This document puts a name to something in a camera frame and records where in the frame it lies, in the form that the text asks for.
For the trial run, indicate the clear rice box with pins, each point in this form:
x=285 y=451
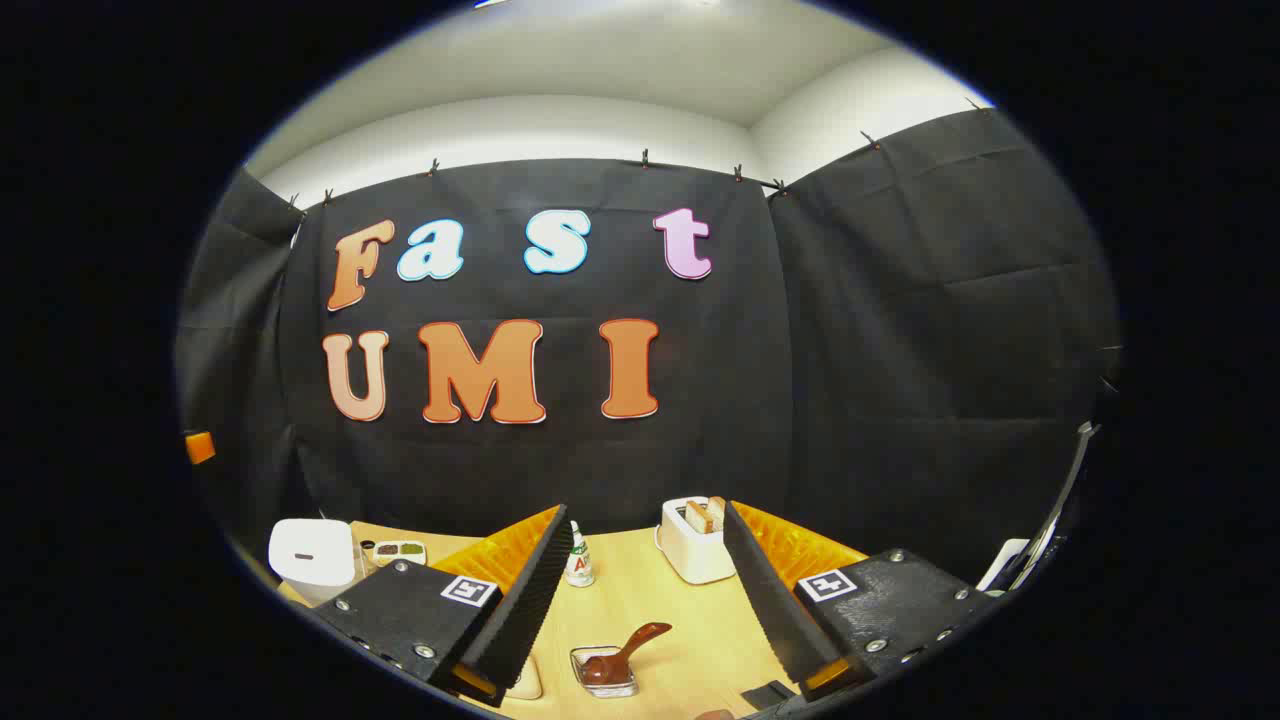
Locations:
x=525 y=685

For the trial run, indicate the brown wooden spoon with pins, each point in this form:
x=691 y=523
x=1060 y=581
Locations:
x=640 y=640

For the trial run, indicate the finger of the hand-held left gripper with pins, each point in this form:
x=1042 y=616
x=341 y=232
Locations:
x=200 y=448

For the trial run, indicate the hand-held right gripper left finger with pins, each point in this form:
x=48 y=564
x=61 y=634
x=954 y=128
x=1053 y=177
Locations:
x=530 y=600

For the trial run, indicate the white toaster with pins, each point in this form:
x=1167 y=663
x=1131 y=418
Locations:
x=690 y=555

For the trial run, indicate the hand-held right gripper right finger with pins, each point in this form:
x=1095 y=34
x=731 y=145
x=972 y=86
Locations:
x=775 y=600

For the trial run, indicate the white divided grain tray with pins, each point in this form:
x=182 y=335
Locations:
x=400 y=551

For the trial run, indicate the white rice cooker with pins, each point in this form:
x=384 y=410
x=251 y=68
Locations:
x=310 y=555

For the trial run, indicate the small black block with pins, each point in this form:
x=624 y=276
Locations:
x=768 y=695

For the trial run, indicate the bread slice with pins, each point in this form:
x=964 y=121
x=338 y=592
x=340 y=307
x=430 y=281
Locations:
x=697 y=517
x=716 y=508

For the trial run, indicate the white drink bottle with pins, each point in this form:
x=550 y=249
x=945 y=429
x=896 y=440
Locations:
x=580 y=568

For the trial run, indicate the small dark-lidded jar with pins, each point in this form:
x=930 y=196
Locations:
x=365 y=553

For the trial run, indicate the black backdrop cloth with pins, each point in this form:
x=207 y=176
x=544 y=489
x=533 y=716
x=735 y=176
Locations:
x=700 y=450

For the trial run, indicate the white and green box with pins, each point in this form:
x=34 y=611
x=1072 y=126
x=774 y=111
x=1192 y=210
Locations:
x=1003 y=565

